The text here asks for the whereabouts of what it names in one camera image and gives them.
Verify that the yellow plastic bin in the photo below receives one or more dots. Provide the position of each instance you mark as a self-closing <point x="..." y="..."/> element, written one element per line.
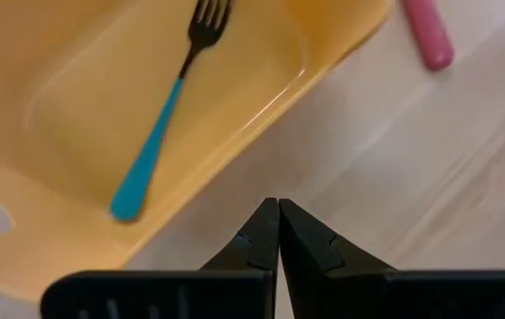
<point x="80" y="111"/>

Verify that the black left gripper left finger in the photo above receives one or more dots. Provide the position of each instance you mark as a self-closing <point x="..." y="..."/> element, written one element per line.
<point x="168" y="294"/>

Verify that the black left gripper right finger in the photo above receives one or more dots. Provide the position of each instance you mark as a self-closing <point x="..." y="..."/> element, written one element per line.
<point x="390" y="294"/>

